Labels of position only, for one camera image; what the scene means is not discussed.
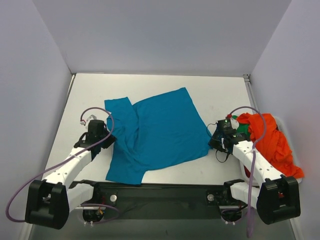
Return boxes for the blue t-shirt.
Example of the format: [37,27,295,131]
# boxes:
[104,87,210,185]

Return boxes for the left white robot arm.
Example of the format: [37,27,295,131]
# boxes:
[25,120,116,230]

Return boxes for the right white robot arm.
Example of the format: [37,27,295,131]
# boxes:
[208,118,301,225]

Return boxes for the green t-shirt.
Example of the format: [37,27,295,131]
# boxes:
[232,113,251,137]

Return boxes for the red t-shirt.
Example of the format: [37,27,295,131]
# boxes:
[243,166,251,178]

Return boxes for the white laundry bin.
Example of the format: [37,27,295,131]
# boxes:
[241,116,305,187]

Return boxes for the orange t-shirt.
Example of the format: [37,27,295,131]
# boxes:
[235,112,305,179]

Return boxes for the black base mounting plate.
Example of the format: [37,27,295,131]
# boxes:
[80,180,247,224]

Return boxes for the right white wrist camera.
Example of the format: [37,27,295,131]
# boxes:
[227,116,240,130]

